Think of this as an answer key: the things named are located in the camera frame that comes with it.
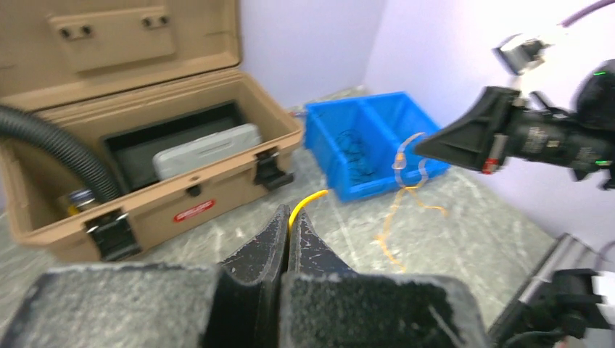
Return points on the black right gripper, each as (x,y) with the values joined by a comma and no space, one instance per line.
(483,138)

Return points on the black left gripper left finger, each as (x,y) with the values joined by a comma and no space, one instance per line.
(134,304)

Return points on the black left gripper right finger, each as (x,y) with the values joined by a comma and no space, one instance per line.
(325,303)

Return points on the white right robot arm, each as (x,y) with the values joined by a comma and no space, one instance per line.
(594,100)

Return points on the blue bin right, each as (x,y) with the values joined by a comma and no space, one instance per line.
(392,119)

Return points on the blue bin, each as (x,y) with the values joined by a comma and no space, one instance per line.
(392,119)
(334,133)

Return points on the blue bin left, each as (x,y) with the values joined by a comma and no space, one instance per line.
(334,133)

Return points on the grey plastic box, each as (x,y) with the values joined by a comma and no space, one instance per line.
(206,150)

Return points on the black tray in case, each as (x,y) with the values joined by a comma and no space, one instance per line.
(132,151)

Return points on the tan tool case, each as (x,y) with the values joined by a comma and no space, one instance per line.
(93,68)

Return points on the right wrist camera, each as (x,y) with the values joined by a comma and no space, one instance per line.
(521,53)

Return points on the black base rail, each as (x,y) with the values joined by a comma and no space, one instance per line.
(563,297)

